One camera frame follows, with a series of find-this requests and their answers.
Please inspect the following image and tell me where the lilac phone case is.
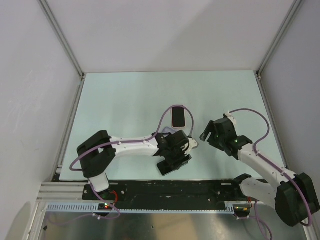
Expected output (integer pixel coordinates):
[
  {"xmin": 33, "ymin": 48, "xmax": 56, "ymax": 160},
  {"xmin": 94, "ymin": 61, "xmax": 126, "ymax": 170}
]
[{"xmin": 162, "ymin": 127, "xmax": 176, "ymax": 134}]

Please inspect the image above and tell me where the left aluminium frame post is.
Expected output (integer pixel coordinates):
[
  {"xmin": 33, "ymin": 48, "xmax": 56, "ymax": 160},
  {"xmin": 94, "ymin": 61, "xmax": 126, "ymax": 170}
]
[{"xmin": 37, "ymin": 0, "xmax": 85, "ymax": 81}]

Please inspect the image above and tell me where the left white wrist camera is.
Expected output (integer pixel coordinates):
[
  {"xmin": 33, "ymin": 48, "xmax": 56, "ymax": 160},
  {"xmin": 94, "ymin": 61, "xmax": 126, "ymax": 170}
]
[{"xmin": 184, "ymin": 137, "xmax": 199, "ymax": 153}]

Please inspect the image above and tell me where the black phone purple frame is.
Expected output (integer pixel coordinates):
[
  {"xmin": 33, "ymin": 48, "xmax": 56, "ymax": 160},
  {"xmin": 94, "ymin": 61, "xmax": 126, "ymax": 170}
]
[{"xmin": 171, "ymin": 106, "xmax": 186, "ymax": 128}]

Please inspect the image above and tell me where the right aluminium frame post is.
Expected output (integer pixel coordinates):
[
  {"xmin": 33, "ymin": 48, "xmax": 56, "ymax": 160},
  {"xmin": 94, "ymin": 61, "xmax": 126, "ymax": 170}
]
[{"xmin": 255, "ymin": 0, "xmax": 305, "ymax": 80}]

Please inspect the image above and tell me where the left small circuit board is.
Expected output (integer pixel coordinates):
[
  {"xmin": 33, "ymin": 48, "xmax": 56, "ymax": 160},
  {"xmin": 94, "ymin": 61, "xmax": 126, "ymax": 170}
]
[{"xmin": 98, "ymin": 203, "xmax": 113, "ymax": 211}]

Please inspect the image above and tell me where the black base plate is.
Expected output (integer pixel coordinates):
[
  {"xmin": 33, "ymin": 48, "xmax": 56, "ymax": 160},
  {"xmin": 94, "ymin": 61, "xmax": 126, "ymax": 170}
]
[{"xmin": 97, "ymin": 179, "xmax": 248, "ymax": 203}]

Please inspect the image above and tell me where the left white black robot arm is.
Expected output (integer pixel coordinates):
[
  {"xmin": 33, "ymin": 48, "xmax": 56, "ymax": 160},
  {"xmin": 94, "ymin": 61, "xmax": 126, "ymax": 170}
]
[{"xmin": 76, "ymin": 130, "xmax": 198, "ymax": 200}]

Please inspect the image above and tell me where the small circuit board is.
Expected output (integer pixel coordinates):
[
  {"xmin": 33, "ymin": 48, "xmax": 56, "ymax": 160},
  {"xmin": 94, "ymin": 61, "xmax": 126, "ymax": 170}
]
[
  {"xmin": 233, "ymin": 205, "xmax": 252, "ymax": 218},
  {"xmin": 98, "ymin": 203, "xmax": 113, "ymax": 211}
]

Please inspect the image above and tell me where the right small circuit board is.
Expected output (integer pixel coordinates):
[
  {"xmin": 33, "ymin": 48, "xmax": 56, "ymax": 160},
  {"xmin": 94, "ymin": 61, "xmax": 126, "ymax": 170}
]
[{"xmin": 233, "ymin": 205, "xmax": 252, "ymax": 218}]

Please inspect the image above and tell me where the aluminium frame post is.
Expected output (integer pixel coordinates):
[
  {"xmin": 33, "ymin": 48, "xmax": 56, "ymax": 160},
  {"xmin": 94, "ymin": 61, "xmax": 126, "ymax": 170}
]
[
  {"xmin": 255, "ymin": 0, "xmax": 305, "ymax": 80},
  {"xmin": 37, "ymin": 0, "xmax": 85, "ymax": 81}
]

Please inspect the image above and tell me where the grey slotted cable duct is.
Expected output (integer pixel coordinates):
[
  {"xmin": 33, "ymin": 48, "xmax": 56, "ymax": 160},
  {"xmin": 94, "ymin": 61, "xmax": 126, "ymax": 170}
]
[{"xmin": 46, "ymin": 202, "xmax": 237, "ymax": 214}]

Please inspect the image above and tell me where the black phone teal frame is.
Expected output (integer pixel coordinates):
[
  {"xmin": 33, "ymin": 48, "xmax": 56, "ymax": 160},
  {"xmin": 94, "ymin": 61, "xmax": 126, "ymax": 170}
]
[{"xmin": 156, "ymin": 155, "xmax": 192, "ymax": 176}]

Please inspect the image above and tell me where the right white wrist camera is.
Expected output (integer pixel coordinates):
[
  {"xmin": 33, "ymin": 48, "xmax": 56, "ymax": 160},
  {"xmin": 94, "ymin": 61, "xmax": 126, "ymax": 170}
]
[{"xmin": 223, "ymin": 112, "xmax": 237, "ymax": 125}]

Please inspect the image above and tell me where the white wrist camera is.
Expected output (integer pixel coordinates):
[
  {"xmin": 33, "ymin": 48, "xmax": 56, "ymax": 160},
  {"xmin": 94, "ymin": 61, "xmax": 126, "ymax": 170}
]
[
  {"xmin": 223, "ymin": 112, "xmax": 237, "ymax": 125},
  {"xmin": 184, "ymin": 137, "xmax": 199, "ymax": 153}
]

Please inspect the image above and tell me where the pink phone case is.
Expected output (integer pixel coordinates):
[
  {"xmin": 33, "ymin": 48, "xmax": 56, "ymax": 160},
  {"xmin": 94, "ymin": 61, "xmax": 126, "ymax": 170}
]
[{"xmin": 170, "ymin": 105, "xmax": 188, "ymax": 129}]

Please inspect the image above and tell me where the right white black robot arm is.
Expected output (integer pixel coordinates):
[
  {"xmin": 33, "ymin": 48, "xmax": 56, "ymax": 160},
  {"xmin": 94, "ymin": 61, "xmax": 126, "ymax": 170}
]
[{"xmin": 200, "ymin": 117, "xmax": 320, "ymax": 227}]

